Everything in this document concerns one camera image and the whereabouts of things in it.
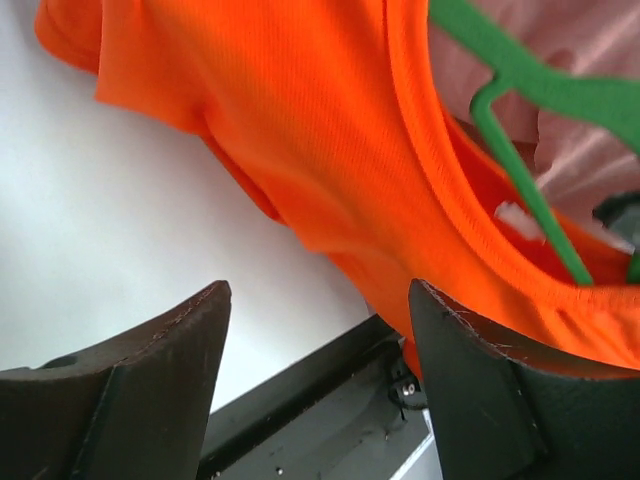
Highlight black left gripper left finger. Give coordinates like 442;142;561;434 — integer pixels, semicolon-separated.
1;281;231;479

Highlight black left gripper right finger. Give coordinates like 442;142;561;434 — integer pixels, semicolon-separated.
409;280;639;480

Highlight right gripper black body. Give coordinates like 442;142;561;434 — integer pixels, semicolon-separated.
592;190;640;248

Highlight green plastic hanger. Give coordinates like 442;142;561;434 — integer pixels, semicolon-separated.
428;1;639;285

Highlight orange t shirt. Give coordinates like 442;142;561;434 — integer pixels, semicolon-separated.
35;1;639;370

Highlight pink t shirt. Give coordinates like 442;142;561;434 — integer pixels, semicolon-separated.
428;0;639;226

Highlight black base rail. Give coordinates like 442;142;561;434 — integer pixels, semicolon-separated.
196;316;430;479

